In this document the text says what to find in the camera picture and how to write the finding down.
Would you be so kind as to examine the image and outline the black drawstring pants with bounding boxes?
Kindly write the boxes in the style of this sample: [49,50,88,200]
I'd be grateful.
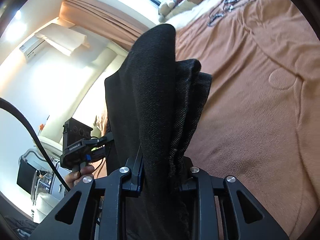
[105,24,212,239]

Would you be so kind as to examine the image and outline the person's left hand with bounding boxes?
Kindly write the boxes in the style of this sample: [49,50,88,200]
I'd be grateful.
[65,165,95,188]

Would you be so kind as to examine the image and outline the white padded headboard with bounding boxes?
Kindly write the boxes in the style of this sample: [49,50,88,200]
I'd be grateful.
[90,41,129,84]

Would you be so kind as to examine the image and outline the orange bed blanket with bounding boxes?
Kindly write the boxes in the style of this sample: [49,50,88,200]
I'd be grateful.
[176,0,319,239]

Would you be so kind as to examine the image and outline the white air conditioner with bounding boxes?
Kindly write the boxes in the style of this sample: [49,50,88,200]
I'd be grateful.
[19,35,47,62]

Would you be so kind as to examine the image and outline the pink curtain left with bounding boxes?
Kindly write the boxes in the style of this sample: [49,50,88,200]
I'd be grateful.
[59,0,150,50]

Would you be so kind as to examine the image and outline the plush toy pile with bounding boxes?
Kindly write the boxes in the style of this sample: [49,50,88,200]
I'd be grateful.
[158,0,181,23]

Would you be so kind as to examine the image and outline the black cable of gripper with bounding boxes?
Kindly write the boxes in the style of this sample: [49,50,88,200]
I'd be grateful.
[0,97,72,193]

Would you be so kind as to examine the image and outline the cables on bed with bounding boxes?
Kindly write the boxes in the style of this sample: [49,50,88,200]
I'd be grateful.
[207,0,263,28]

